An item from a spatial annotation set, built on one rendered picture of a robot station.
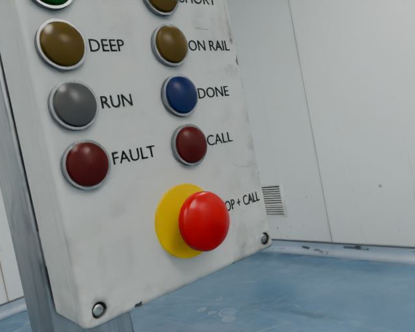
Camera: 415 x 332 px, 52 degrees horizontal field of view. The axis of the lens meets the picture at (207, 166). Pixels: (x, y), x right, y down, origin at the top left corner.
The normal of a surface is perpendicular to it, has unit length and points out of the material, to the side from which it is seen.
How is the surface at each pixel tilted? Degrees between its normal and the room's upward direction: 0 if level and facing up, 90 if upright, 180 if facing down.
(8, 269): 90
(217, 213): 87
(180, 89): 87
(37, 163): 90
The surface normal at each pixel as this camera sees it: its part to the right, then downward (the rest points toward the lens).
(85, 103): 0.68, -0.09
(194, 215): 0.27, -0.25
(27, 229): -0.75, 0.18
